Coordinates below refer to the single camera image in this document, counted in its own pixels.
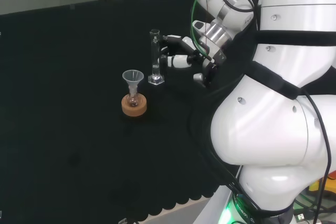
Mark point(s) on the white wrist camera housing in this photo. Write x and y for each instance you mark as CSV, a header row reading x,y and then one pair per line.
x,y
199,26

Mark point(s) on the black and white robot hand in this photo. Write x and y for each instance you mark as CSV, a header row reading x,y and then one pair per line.
x,y
181,61

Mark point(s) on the clear glass graduated cylinder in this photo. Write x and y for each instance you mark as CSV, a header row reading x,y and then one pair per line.
x,y
156,78

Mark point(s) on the clear plastic funnel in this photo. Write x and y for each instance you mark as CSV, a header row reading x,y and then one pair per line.
x,y
132,76

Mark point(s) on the black bench cloth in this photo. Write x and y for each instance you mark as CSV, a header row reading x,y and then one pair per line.
x,y
65,103

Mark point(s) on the small round-bottom glass flask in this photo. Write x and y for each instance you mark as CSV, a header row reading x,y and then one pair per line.
x,y
133,100

